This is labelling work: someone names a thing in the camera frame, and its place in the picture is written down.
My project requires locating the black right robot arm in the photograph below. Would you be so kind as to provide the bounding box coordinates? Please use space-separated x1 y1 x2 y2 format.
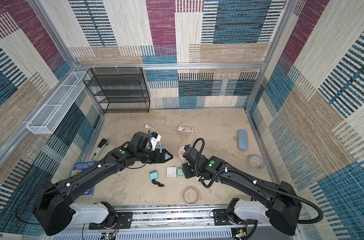
182 138 324 236

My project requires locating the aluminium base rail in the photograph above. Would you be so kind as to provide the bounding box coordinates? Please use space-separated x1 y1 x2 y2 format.
40 205 306 240

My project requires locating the blue fabric glasses case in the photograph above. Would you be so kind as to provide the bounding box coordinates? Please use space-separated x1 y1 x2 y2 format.
237 130 249 151

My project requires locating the blue square power strip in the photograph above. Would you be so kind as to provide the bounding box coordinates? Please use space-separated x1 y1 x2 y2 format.
156 147 169 154

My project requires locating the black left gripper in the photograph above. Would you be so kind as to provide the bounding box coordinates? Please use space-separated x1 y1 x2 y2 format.
136 148 174 164

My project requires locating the green plug adapter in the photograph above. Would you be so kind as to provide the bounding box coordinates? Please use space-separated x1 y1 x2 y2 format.
177 167 185 177

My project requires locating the pink round power strip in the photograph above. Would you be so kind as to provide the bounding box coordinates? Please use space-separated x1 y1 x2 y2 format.
178 145 186 161

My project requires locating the white wire wall basket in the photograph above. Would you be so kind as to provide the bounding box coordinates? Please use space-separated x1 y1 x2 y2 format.
27 72 86 135

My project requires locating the black wire shelf rack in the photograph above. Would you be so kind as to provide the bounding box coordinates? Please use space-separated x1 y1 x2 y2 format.
83 67 151 114

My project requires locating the clear tape roll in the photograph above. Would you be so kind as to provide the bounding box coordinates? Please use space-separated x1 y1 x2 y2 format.
182 186 200 206

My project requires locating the white square charger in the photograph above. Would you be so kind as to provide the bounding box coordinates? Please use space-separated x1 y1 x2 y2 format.
167 167 178 179

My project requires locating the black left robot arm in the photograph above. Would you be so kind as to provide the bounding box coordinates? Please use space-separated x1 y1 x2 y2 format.
33 146 174 236

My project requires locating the teal charger with black cable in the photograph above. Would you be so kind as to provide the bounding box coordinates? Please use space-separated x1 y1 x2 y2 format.
150 171 165 187

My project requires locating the transparent tape roll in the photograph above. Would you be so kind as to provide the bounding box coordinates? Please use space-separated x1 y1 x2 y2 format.
246 154 265 173

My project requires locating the pink power strip cable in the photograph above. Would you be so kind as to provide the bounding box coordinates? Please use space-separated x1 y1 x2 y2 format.
177 125 198 145

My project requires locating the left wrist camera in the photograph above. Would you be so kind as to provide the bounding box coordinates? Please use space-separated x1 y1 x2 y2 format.
149 132 161 151

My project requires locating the black grey stapler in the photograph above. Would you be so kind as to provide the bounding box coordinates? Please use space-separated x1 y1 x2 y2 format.
91 139 110 162

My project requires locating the blue children's book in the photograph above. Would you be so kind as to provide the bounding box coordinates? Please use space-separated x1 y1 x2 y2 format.
70 161 98 197

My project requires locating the white power strip cable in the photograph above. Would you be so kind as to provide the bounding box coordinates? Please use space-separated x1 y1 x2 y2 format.
144 123 160 139

